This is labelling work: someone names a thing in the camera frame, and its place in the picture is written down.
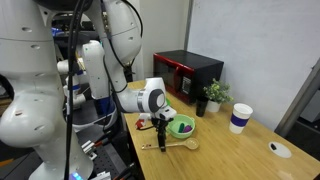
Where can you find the purple toy eggplant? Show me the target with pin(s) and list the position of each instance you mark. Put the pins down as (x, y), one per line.
(187, 128)

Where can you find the silver aluminium bracket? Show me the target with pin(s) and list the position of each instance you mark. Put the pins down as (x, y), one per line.
(89, 150)

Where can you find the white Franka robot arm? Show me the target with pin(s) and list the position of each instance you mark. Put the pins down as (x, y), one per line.
(33, 100)

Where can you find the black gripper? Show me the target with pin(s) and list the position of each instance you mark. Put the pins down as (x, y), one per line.
(161, 121)

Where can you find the white background robot blue rings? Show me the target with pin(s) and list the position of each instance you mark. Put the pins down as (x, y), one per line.
(96, 73)

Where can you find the white wrist camera red clip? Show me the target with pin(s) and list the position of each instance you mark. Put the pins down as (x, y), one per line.
(166, 113)

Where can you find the teal toy cucumber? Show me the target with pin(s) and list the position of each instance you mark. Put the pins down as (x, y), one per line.
(181, 127)

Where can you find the mint green colander bowl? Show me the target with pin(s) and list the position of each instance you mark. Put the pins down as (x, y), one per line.
(176, 131)

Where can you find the black cup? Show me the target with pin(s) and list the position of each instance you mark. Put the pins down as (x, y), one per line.
(201, 106)

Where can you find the black optical breadboard table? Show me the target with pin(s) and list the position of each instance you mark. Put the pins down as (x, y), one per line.
(110, 156)

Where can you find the white paper cup blue band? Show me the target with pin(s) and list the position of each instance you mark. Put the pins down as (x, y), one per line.
(240, 118)

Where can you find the red and black microwave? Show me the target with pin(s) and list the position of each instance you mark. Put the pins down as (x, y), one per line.
(193, 66)

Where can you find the grey metal frame post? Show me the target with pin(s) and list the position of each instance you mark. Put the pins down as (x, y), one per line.
(296, 100)

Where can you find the small potted green plant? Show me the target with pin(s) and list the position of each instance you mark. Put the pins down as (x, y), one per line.
(217, 91)

